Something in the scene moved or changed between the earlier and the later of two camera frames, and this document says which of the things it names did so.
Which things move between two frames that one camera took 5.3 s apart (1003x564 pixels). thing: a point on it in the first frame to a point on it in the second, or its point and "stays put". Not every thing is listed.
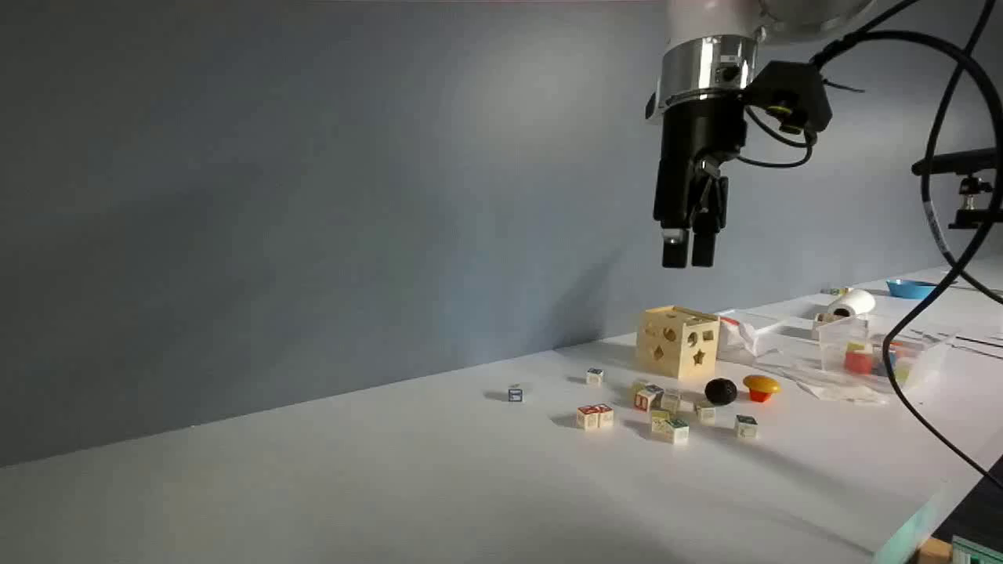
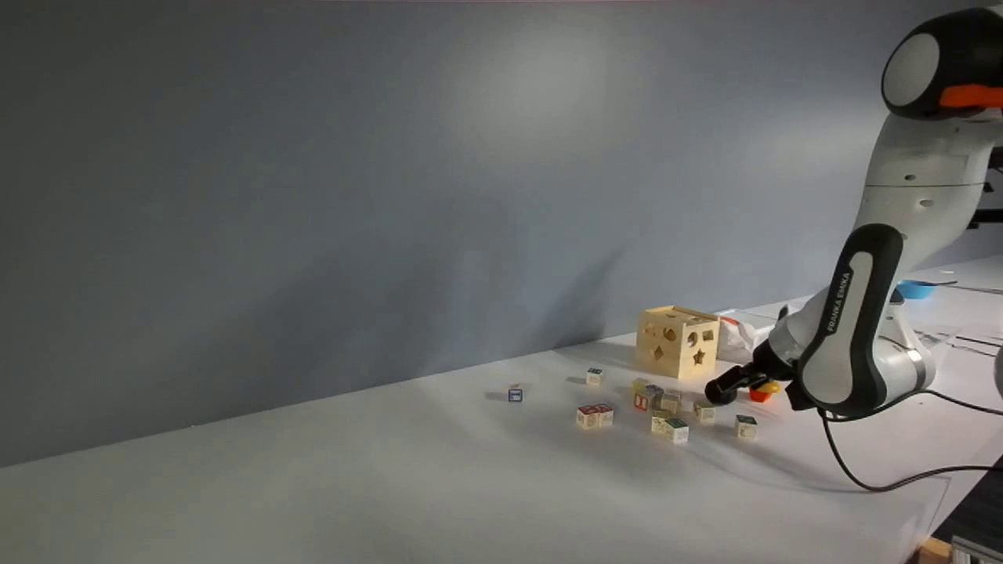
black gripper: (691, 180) to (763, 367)
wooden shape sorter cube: (679, 341) stays put
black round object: (722, 389) stays put
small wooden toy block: (706, 415) stays put
